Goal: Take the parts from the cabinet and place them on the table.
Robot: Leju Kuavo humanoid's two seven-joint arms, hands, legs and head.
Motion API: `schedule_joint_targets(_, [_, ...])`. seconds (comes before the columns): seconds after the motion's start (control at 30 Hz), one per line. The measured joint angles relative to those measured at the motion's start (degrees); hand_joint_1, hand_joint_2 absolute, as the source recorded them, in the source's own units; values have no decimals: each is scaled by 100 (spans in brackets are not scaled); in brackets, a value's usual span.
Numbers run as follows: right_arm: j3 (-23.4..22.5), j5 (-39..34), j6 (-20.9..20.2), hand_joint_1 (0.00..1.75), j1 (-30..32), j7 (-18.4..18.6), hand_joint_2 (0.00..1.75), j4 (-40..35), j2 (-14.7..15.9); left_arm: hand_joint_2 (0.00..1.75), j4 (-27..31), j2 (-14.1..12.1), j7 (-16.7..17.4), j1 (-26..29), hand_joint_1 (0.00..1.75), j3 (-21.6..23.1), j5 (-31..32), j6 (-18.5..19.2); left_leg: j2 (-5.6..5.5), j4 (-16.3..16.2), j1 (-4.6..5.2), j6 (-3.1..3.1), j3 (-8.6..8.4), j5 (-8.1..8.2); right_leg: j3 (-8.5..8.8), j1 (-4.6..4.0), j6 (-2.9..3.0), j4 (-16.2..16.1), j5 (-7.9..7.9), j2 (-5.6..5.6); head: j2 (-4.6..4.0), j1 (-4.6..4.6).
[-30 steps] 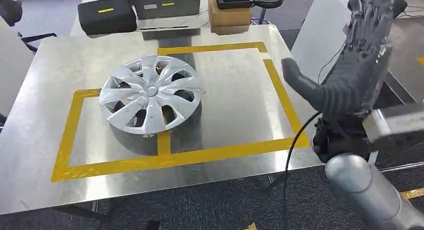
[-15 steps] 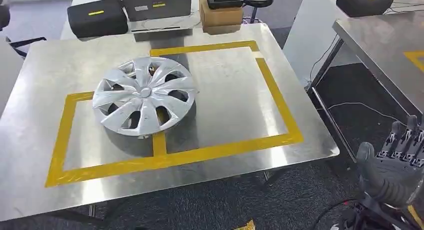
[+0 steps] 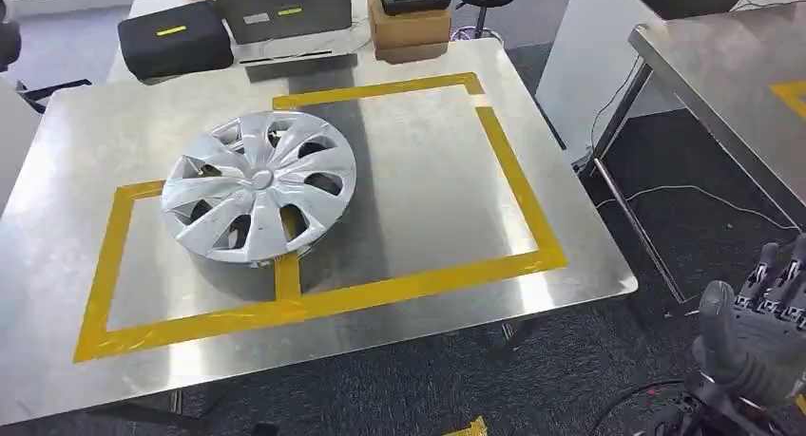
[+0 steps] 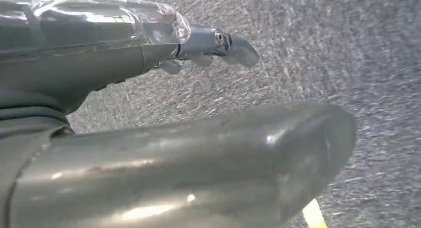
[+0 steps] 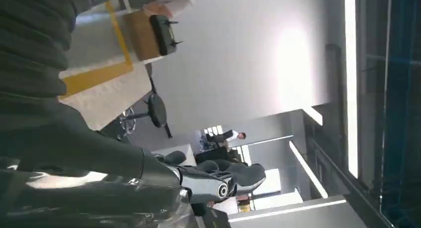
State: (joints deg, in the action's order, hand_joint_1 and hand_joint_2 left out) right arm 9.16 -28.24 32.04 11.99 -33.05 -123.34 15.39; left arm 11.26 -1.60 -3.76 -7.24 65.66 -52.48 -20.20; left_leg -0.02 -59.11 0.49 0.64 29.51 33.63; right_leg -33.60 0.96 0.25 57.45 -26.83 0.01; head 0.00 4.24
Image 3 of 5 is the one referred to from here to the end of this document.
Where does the white partition panel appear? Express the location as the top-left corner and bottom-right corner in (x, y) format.
(535, 0), (687, 167)
(0, 80), (43, 218)

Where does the silver wheel hubcap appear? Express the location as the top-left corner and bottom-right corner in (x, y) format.
(160, 109), (359, 270)

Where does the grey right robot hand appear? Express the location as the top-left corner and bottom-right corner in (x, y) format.
(691, 233), (806, 410)

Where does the yellow tape strip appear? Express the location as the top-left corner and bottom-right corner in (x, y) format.
(769, 79), (806, 121)

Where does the white floor cable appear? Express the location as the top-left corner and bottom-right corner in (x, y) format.
(594, 184), (801, 233)

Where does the yellow floor tape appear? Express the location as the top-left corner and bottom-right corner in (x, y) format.
(440, 415), (489, 436)

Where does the cardboard box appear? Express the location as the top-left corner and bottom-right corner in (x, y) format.
(374, 41), (450, 66)
(365, 0), (453, 51)

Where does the steel table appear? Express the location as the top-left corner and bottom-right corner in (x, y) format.
(0, 37), (639, 427)
(578, 0), (806, 305)

